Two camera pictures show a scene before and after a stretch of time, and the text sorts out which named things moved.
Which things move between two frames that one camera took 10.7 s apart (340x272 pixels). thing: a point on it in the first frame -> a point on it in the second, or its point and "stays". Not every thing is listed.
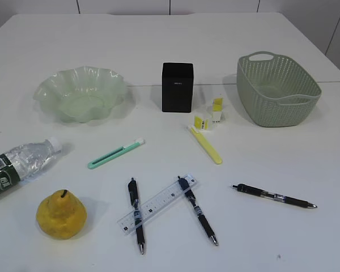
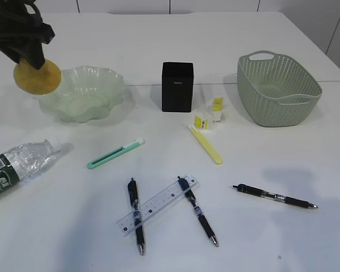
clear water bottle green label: x=6 y=170 stays
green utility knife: x=116 y=153 stays
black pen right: x=283 y=198 stays
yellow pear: x=62 y=215 -> x=43 y=81
